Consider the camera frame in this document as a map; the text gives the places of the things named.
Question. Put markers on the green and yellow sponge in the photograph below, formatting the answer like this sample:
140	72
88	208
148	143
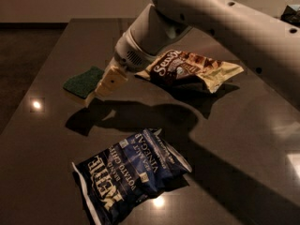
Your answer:
81	88

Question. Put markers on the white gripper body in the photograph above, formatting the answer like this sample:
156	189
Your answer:
128	56

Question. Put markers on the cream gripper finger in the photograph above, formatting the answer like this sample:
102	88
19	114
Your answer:
114	77

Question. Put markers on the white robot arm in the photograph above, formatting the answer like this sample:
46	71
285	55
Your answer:
267	46

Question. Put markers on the blue Kettle chip bag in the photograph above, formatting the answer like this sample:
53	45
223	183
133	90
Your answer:
138	168

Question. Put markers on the brown and cream snack bag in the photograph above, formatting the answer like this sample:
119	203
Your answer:
174	67

